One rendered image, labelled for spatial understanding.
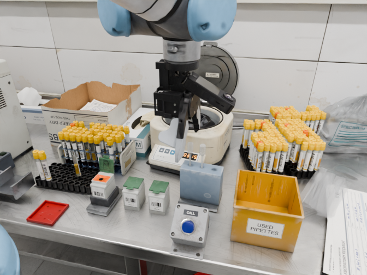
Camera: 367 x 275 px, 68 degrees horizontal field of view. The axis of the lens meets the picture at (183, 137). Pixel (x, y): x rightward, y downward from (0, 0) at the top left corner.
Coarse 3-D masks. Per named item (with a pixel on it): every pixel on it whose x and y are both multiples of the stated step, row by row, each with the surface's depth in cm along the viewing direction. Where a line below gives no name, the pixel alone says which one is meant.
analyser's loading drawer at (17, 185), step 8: (8, 168) 70; (0, 176) 68; (8, 176) 71; (16, 176) 72; (24, 176) 69; (32, 176) 72; (0, 184) 69; (8, 184) 69; (16, 184) 67; (24, 184) 69; (32, 184) 72; (0, 192) 68; (8, 192) 67; (16, 192) 67; (24, 192) 69
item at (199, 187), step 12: (180, 168) 65; (192, 168) 65; (204, 168) 65; (216, 168) 65; (180, 180) 67; (192, 180) 66; (204, 180) 65; (216, 180) 64; (180, 192) 69; (192, 192) 68; (204, 192) 66; (216, 192) 65; (192, 204) 67; (204, 204) 67; (216, 204) 67
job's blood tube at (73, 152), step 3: (72, 150) 72; (72, 153) 71; (75, 153) 72; (72, 156) 72; (75, 156) 72; (72, 159) 72; (75, 159) 72; (75, 162) 73; (75, 165) 73; (78, 165) 74; (75, 168) 74; (78, 168) 74; (75, 171) 74; (78, 171) 74; (78, 174) 75
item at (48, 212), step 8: (48, 200) 69; (40, 208) 67; (48, 208) 67; (56, 208) 67; (64, 208) 66; (32, 216) 65; (40, 216) 65; (48, 216) 65; (56, 216) 64; (48, 224) 62
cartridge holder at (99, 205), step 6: (114, 192) 68; (120, 192) 71; (90, 198) 66; (96, 198) 66; (102, 198) 65; (108, 198) 65; (114, 198) 68; (90, 204) 67; (96, 204) 67; (102, 204) 66; (108, 204) 66; (114, 204) 68; (90, 210) 66; (96, 210) 65; (102, 210) 65; (108, 210) 65
